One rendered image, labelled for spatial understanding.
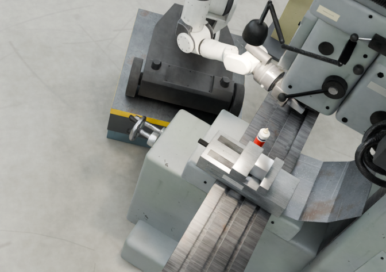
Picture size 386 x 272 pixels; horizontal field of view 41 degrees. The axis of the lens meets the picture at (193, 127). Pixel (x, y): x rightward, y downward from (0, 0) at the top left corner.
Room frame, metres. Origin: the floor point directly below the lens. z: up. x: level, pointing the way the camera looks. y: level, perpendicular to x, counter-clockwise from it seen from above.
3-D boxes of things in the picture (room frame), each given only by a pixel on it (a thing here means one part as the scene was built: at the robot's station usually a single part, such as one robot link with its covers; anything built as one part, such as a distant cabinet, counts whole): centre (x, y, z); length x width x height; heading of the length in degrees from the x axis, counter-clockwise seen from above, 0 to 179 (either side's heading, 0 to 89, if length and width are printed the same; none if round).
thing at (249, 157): (1.13, -0.22, 0.99); 0.15 x 0.06 x 0.04; 168
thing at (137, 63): (1.73, 0.37, 0.50); 0.20 x 0.05 x 0.20; 12
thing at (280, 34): (1.15, -0.10, 1.58); 0.17 x 0.01 x 0.01; 26
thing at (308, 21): (1.29, -0.20, 1.45); 0.04 x 0.04 x 0.21; 80
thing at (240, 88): (1.84, -0.15, 0.50); 0.20 x 0.05 x 0.20; 12
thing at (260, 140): (1.30, -0.26, 0.96); 0.04 x 0.04 x 0.11
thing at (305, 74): (1.27, -0.31, 1.47); 0.21 x 0.19 x 0.32; 170
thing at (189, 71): (2.02, 0.16, 0.59); 0.64 x 0.52 x 0.33; 12
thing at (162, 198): (1.27, -0.28, 0.40); 0.81 x 0.32 x 0.60; 80
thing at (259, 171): (1.12, -0.28, 1.01); 0.06 x 0.05 x 0.06; 168
